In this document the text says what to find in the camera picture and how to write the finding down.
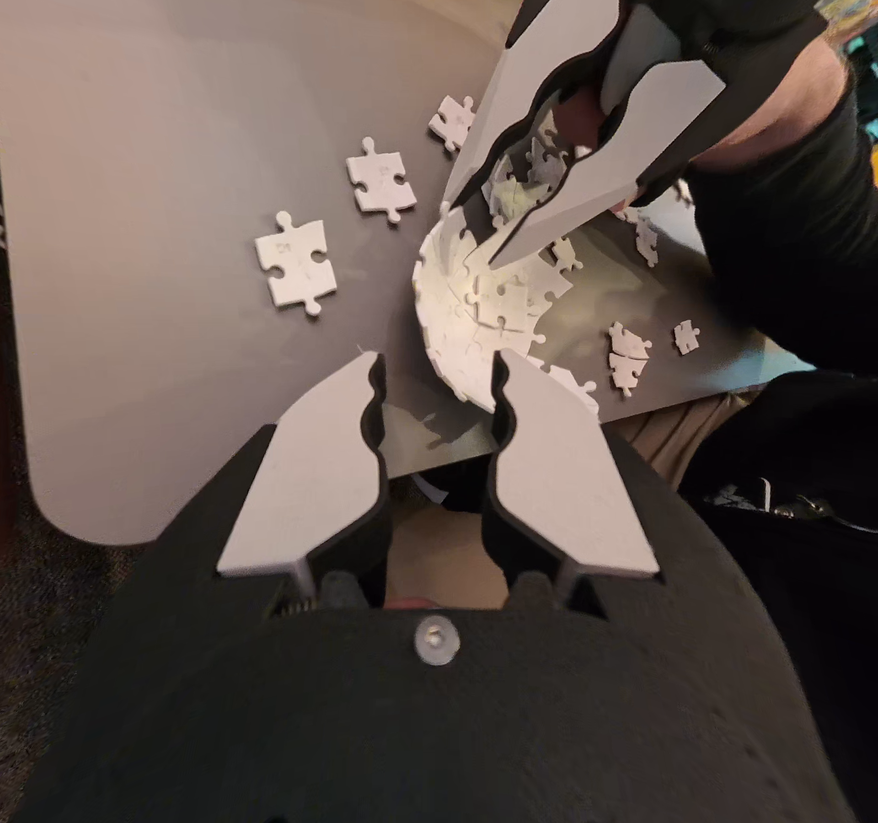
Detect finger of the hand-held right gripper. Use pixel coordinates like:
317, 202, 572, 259
442, 0, 624, 212
488, 58, 728, 269

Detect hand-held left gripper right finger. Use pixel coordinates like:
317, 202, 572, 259
482, 348, 663, 610

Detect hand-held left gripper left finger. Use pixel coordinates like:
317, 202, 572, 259
215, 351, 395, 610

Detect partly built white puzzle ball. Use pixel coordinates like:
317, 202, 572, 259
412, 202, 601, 419

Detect scattered white puzzle pieces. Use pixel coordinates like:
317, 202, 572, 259
254, 93, 702, 400

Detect person's right hand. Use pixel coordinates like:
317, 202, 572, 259
567, 89, 609, 153

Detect colourful patterned clutter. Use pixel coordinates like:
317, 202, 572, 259
815, 0, 878, 148

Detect person's black jacket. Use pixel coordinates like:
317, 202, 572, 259
675, 366, 878, 823

